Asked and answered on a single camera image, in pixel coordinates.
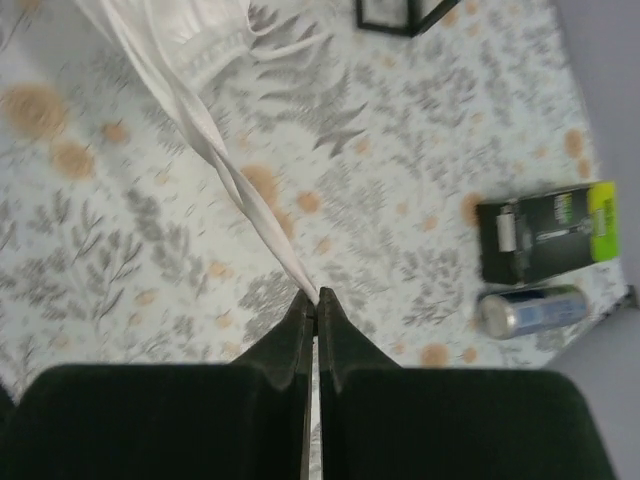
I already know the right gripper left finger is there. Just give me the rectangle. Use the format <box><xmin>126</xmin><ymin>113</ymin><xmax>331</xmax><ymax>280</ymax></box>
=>
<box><xmin>1</xmin><ymin>293</ymin><xmax>314</xmax><ymax>479</ymax></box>

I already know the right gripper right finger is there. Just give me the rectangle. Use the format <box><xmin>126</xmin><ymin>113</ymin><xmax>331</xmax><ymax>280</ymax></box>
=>
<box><xmin>317</xmin><ymin>288</ymin><xmax>615</xmax><ymax>479</ymax></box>

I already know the white garment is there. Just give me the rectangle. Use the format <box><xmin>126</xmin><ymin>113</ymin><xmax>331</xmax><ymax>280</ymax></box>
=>
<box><xmin>76</xmin><ymin>1</ymin><xmax>328</xmax><ymax>305</ymax></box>

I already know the blue silver can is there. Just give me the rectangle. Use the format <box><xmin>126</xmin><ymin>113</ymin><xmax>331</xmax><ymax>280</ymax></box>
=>
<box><xmin>478</xmin><ymin>285</ymin><xmax>589</xmax><ymax>340</ymax></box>

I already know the floral table mat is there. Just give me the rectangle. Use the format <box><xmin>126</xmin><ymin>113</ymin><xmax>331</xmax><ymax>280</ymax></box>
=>
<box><xmin>1</xmin><ymin>1</ymin><xmax>630</xmax><ymax>479</ymax></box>

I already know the green black razor package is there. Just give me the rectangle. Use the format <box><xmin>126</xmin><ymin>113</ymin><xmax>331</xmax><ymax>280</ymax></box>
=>
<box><xmin>475</xmin><ymin>181</ymin><xmax>619</xmax><ymax>286</ymax></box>

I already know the right black display box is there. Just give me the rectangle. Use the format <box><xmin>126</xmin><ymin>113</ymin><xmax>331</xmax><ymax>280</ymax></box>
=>
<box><xmin>354</xmin><ymin>0</ymin><xmax>460</xmax><ymax>38</ymax></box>

